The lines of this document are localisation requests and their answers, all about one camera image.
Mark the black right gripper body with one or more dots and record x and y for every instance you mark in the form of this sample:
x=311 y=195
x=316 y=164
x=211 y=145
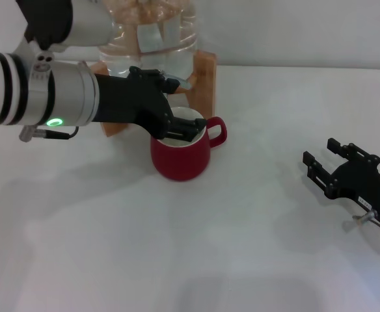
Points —
x=364 y=187

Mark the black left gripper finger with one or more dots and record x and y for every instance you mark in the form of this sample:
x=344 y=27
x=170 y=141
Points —
x=164 y=79
x=183 y=130

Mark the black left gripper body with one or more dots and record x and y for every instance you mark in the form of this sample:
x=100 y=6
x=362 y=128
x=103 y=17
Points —
x=131 y=100

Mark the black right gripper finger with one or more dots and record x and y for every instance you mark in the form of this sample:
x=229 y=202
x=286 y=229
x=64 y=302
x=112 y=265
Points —
x=354 y=150
x=319 y=175

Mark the chrome faucet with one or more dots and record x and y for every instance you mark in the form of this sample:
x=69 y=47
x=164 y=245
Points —
x=183 y=83

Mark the red ceramic cup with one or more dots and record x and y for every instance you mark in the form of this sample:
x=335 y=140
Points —
x=180 y=162

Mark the silver metal connector plug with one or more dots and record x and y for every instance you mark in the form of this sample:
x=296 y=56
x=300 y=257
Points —
x=367 y=216

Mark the wooden dispenser stand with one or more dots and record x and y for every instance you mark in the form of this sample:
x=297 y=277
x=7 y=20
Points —
x=206 y=87

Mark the glass water dispenser jar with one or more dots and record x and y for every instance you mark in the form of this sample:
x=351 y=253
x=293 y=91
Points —
x=151 y=35

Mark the grey black wrist camera box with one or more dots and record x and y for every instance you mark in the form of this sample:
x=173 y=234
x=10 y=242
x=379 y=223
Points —
x=86 y=22

